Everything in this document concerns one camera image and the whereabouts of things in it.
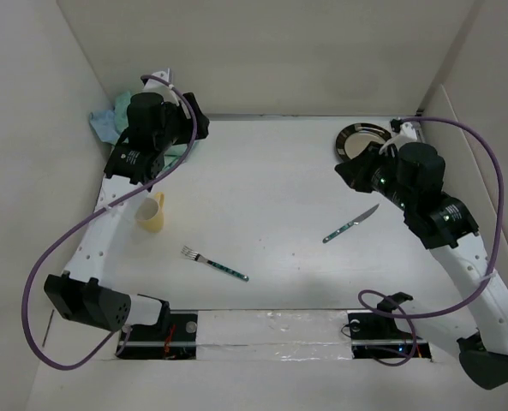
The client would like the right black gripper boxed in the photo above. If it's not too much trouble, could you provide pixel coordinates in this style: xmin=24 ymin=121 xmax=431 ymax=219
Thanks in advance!
xmin=334 ymin=140 xmax=415 ymax=211

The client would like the dark rimmed dinner plate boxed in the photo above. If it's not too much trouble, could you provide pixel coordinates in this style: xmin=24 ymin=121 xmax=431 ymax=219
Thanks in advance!
xmin=335 ymin=122 xmax=391 ymax=162

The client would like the knife with green handle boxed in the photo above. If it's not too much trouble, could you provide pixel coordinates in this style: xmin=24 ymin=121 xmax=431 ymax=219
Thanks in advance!
xmin=322 ymin=204 xmax=380 ymax=244

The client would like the green patterned cloth placemat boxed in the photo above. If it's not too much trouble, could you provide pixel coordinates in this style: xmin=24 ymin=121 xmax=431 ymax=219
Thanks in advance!
xmin=89 ymin=92 xmax=198 ymax=153

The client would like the fork with green handle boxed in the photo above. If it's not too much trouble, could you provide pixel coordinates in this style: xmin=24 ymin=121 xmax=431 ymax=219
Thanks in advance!
xmin=181 ymin=246 xmax=249 ymax=283

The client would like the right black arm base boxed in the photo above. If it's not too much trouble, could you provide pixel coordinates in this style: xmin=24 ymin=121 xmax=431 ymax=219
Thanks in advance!
xmin=340 ymin=309 xmax=433 ymax=366

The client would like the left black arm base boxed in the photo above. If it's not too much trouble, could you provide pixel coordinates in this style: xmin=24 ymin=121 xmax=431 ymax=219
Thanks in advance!
xmin=116 ymin=311 xmax=198 ymax=360

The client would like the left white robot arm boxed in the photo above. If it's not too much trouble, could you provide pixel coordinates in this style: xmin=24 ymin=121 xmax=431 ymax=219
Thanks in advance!
xmin=44 ymin=92 xmax=209 ymax=340

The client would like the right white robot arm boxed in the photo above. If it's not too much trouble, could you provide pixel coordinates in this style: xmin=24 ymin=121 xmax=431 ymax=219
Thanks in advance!
xmin=335 ymin=142 xmax=508 ymax=390

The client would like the yellow mug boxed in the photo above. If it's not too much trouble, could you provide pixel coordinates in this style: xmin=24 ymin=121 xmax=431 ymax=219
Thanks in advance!
xmin=134 ymin=192 xmax=164 ymax=233

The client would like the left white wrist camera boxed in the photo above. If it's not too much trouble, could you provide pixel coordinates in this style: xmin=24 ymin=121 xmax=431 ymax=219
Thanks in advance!
xmin=142 ymin=68 xmax=179 ymax=104

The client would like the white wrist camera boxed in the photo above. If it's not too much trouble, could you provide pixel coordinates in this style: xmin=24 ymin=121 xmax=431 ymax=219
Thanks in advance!
xmin=142 ymin=68 xmax=179 ymax=104
xmin=385 ymin=119 xmax=421 ymax=149

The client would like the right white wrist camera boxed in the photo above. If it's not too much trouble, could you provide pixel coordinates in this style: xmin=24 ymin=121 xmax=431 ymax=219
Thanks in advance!
xmin=385 ymin=119 xmax=421 ymax=149

